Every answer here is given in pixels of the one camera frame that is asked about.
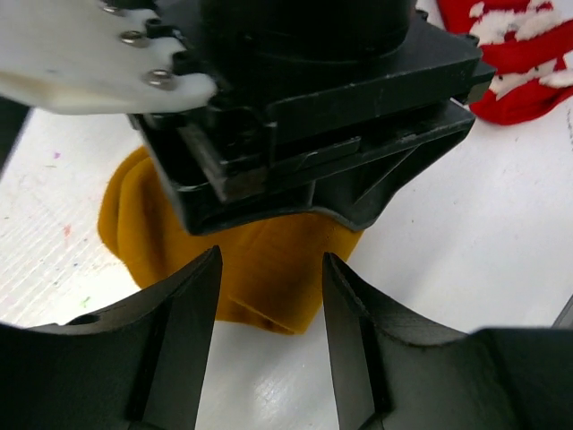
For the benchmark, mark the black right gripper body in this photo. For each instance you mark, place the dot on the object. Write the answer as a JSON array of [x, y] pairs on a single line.
[[300, 87]]

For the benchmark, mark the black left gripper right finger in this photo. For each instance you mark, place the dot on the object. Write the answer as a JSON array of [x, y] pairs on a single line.
[[395, 369]]

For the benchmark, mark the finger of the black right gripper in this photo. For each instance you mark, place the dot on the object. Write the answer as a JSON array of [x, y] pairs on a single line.
[[357, 196]]

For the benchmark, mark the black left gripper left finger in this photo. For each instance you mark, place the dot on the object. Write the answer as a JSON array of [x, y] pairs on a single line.
[[136, 364]]

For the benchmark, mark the mustard yellow striped sock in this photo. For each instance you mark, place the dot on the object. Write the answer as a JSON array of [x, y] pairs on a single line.
[[271, 277]]

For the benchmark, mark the red white fluffy sock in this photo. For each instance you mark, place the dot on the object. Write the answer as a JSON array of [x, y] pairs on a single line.
[[526, 42]]

